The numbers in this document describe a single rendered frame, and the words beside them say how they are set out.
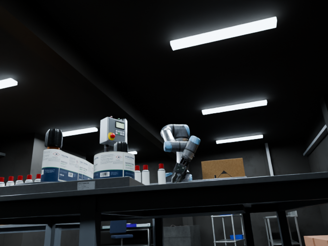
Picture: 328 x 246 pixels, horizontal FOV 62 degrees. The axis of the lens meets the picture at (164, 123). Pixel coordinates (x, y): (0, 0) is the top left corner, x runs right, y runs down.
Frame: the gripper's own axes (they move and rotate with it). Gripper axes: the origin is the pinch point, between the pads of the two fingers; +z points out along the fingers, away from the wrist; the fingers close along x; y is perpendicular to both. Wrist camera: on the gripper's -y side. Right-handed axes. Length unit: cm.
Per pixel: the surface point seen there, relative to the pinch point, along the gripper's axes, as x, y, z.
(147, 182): -16.5, 2.6, 6.5
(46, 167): -48, 65, 23
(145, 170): -21.9, 2.2, -0.4
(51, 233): -90, -57, 82
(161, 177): -9.5, 2.7, -0.8
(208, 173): 15.4, -19.2, -19.5
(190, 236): -8, -573, 67
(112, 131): -60, -1, -15
